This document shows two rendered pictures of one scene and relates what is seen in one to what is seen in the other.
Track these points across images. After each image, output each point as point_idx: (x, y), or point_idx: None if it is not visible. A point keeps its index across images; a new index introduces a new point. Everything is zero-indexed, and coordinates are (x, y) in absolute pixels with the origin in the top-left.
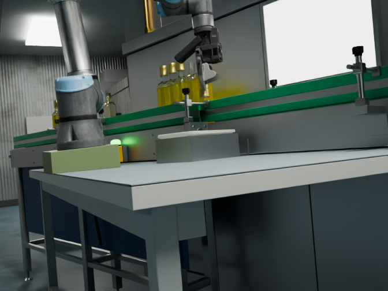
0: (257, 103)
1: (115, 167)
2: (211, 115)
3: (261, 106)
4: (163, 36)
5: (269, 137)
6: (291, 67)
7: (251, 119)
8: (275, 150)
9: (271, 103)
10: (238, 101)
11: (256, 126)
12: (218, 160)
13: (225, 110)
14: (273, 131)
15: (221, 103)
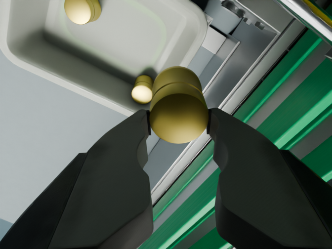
0: (184, 198)
1: None
2: (307, 52)
3: (178, 196)
4: None
5: (155, 158)
6: None
7: (174, 159)
8: (153, 149)
9: (163, 213)
10: (221, 171)
11: (168, 156)
12: (41, 89)
13: (257, 117)
14: (151, 170)
15: (276, 119)
